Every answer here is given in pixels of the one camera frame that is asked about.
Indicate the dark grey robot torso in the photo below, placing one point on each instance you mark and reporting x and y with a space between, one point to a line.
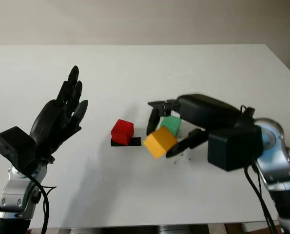
140 230

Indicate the yellow cube block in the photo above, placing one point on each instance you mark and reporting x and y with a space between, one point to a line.
159 142

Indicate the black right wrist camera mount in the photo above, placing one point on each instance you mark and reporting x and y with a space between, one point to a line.
232 148

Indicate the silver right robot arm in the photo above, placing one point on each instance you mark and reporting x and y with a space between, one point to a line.
281 165

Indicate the red cube block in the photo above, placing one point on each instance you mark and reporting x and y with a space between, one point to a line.
121 131

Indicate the green cube block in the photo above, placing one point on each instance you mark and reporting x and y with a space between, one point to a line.
172 124

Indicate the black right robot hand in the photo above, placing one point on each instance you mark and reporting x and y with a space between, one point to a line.
208 112

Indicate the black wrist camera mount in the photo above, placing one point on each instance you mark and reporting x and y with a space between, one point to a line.
15 146
232 148

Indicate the black tape strip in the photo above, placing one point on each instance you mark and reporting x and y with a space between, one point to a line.
136 142

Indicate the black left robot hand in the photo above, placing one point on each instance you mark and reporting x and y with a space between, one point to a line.
49 124

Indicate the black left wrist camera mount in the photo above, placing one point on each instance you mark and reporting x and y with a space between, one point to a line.
15 146

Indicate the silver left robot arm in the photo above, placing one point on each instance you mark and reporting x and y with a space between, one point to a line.
15 195

